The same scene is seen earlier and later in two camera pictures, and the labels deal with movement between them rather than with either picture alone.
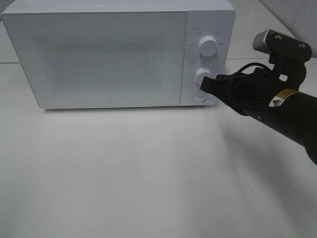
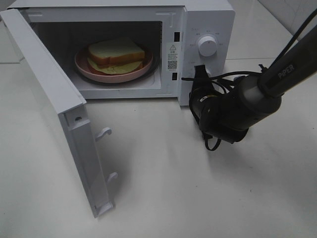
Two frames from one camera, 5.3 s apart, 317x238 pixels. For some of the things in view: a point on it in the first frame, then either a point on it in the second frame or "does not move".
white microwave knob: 208,46 does not move
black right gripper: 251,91 to 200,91
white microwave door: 101,59 to 70,104
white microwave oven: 100,54 does not move
